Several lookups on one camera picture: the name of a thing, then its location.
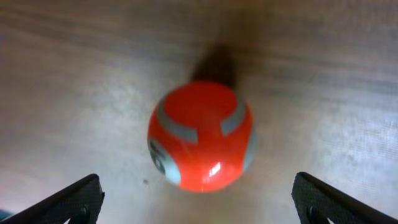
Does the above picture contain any red ball toy with eye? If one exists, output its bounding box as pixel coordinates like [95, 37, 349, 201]
[147, 81, 256, 193]

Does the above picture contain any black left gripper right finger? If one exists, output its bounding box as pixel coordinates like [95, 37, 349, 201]
[292, 172, 397, 224]

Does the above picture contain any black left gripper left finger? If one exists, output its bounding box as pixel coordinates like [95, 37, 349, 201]
[1, 174, 105, 224]

